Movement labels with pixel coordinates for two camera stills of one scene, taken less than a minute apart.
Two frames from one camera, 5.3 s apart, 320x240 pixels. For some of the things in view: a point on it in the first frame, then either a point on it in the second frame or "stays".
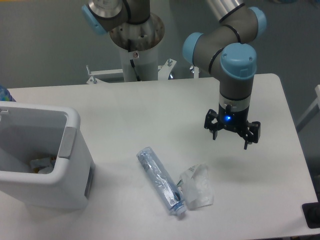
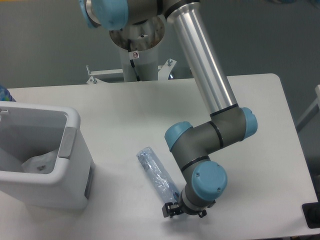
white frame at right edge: x=314 y=109 stays
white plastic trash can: x=30 y=131 stays
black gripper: x=228 y=118 to x=170 y=209
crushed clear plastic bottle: x=173 y=199 stays
